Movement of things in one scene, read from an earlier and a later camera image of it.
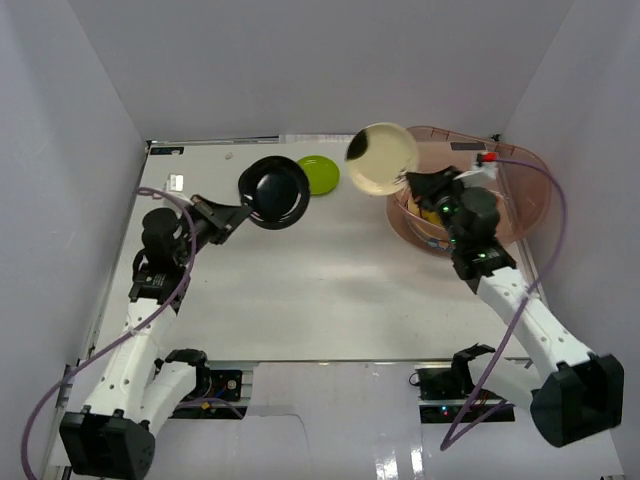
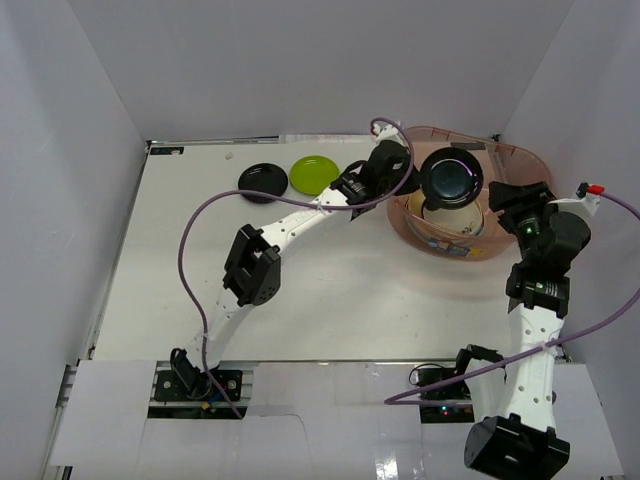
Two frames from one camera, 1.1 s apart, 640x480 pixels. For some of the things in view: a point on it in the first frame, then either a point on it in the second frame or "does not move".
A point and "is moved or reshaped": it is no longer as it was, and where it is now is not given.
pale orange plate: (421, 227) is moved or reshaped
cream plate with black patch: (380, 157) is moved or reshaped
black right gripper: (423, 185) -> (518, 200)
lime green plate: (323, 173) does not move
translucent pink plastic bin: (522, 188) does not move
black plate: (278, 191) is moved or reshaped
